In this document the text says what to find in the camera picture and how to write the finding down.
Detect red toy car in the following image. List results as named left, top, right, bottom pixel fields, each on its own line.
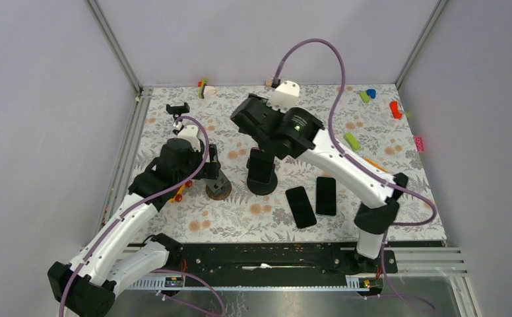
left=168, top=180, right=193, bottom=203

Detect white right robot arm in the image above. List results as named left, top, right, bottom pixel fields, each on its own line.
left=230, top=94, right=408, bottom=272

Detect pink lego brick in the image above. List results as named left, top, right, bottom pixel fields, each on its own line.
left=414, top=136, right=426, bottom=153

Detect black smartphone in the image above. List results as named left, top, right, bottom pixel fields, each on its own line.
left=285, top=186, right=317, bottom=229

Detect black phone stand with phone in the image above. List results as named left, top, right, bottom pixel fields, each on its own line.
left=246, top=148, right=278, bottom=195

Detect floral patterned mat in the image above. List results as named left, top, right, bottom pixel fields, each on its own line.
left=133, top=84, right=446, bottom=242

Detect blue heart block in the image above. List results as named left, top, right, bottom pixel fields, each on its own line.
left=366, top=88, right=377, bottom=99

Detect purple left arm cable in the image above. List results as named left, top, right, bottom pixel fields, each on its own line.
left=58, top=115, right=226, bottom=317

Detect stacked coloured blocks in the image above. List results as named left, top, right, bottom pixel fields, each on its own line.
left=198, top=77, right=217, bottom=99

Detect purple-edged smartphone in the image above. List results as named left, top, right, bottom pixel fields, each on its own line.
left=247, top=149, right=274, bottom=184

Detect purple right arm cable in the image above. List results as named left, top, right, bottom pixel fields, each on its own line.
left=271, top=38, right=438, bottom=314

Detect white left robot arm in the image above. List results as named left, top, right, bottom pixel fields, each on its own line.
left=48, top=120, right=214, bottom=316

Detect yellow triangular plastic frame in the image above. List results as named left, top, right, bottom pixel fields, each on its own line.
left=364, top=157, right=390, bottom=173

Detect grey stand on wooden base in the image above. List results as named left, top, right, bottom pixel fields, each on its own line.
left=204, top=170, right=232, bottom=201

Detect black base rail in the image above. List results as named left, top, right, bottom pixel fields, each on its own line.
left=163, top=242, right=398, bottom=288

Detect blue-edged smartphone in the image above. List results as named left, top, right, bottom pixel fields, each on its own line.
left=315, top=176, right=337, bottom=217

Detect lime green block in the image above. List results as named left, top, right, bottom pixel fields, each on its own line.
left=360, top=91, right=370, bottom=103

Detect black round-base phone stand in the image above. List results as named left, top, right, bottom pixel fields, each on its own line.
left=166, top=102, right=190, bottom=135

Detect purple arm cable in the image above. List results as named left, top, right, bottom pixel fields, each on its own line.
left=271, top=38, right=438, bottom=314
left=58, top=115, right=226, bottom=317

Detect green toy block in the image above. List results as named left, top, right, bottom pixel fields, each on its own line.
left=344, top=132, right=361, bottom=151

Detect red curved block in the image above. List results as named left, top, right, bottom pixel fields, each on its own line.
left=389, top=100, right=403, bottom=120

